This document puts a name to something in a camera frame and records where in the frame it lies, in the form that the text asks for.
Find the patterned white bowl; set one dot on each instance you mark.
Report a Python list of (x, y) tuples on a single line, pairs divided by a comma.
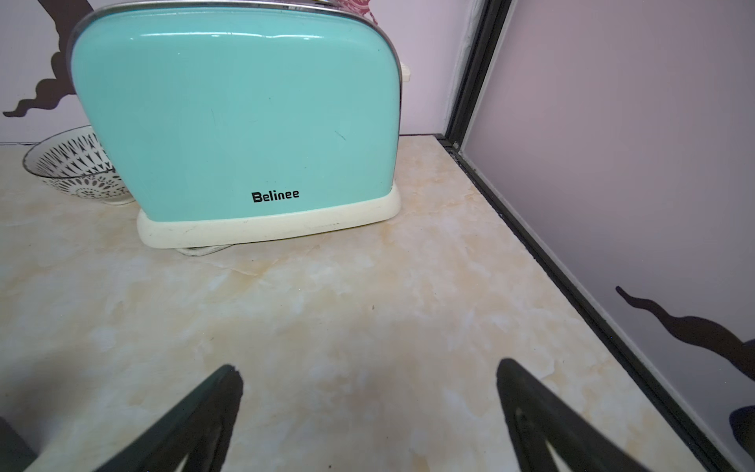
[(75, 163)]

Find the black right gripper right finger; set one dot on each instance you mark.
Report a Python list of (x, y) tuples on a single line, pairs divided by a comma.
[(540, 425)]

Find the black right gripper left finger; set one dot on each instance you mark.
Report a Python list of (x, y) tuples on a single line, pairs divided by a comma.
[(194, 435)]

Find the black tape dispenser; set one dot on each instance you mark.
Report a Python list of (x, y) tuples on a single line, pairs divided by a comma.
[(15, 454)]

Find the mint green toaster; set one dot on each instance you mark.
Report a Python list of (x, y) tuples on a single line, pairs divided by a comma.
[(234, 122)]

